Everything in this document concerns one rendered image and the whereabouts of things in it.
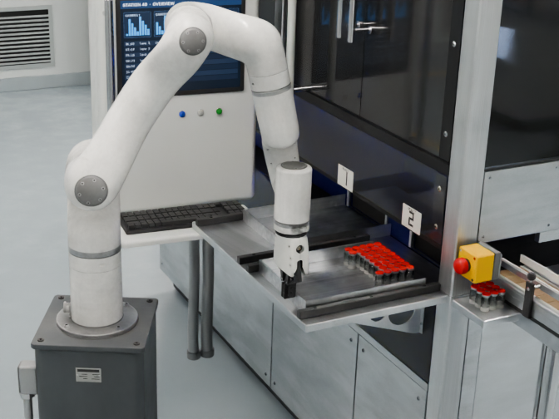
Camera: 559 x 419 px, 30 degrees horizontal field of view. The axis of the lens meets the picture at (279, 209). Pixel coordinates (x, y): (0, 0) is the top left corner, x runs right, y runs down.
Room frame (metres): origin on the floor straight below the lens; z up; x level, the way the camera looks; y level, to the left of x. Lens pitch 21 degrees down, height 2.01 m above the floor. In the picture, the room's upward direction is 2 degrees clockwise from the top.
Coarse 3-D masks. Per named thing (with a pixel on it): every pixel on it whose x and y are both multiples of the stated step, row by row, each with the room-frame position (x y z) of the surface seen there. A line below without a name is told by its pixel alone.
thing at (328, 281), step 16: (320, 256) 2.53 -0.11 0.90; (336, 256) 2.55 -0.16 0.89; (272, 272) 2.38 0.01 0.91; (320, 272) 2.46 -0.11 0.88; (336, 272) 2.46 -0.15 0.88; (352, 272) 2.47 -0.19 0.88; (304, 288) 2.36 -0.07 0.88; (320, 288) 2.36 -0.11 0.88; (336, 288) 2.36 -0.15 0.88; (352, 288) 2.37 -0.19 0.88; (368, 288) 2.30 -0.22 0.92; (384, 288) 2.32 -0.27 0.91; (400, 288) 2.34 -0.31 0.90; (304, 304) 2.23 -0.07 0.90; (320, 304) 2.24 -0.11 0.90
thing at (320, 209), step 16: (256, 208) 2.82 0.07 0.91; (272, 208) 2.85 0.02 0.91; (320, 208) 2.92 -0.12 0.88; (336, 208) 2.93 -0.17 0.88; (256, 224) 2.73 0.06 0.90; (272, 224) 2.78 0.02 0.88; (320, 224) 2.79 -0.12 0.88; (336, 224) 2.79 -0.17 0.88; (352, 224) 2.80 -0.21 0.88; (368, 224) 2.80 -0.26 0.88; (384, 224) 2.72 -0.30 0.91; (272, 240) 2.64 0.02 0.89; (320, 240) 2.63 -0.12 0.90
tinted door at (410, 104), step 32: (384, 0) 2.70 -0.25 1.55; (416, 0) 2.58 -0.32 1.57; (448, 0) 2.46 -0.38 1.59; (384, 32) 2.69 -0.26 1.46; (416, 32) 2.57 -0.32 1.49; (448, 32) 2.45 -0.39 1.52; (384, 64) 2.68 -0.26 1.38; (416, 64) 2.56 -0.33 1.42; (384, 96) 2.67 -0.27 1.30; (416, 96) 2.55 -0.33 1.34; (384, 128) 2.67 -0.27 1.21; (416, 128) 2.54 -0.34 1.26
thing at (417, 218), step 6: (408, 210) 2.52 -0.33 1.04; (414, 210) 2.50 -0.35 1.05; (402, 216) 2.55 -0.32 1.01; (414, 216) 2.50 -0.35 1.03; (420, 216) 2.47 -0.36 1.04; (402, 222) 2.54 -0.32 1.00; (414, 222) 2.49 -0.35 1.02; (420, 222) 2.47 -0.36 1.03; (408, 228) 2.51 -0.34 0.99; (414, 228) 2.49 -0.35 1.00
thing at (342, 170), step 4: (340, 168) 2.84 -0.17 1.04; (344, 168) 2.82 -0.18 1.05; (340, 172) 2.83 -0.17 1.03; (344, 172) 2.81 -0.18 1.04; (348, 172) 2.80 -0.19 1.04; (352, 172) 2.78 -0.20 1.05; (340, 176) 2.83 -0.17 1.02; (344, 176) 2.81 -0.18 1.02; (348, 176) 2.80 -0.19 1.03; (352, 176) 2.78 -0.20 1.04; (340, 180) 2.83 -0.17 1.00; (344, 180) 2.81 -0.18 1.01; (348, 180) 2.80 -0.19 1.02; (352, 180) 2.78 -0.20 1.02; (340, 184) 2.83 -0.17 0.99; (344, 184) 2.81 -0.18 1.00; (348, 184) 2.79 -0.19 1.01; (352, 184) 2.77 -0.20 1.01; (348, 188) 2.79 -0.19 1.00; (352, 188) 2.77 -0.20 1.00; (352, 192) 2.77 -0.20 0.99
